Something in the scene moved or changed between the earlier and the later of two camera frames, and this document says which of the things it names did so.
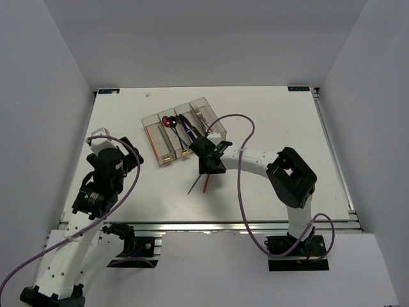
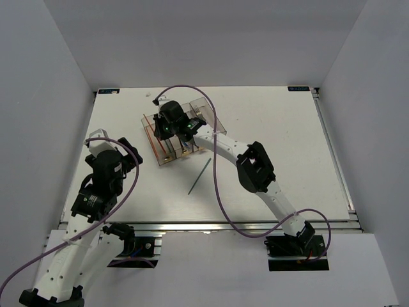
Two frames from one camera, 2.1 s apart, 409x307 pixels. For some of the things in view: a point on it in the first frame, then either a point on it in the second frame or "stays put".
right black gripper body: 204,168 -> 164,130
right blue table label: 298,88 stays put
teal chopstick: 194,183 stays put
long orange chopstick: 152,143 stays put
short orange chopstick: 206,183 -> 150,126
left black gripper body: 129,162 stays put
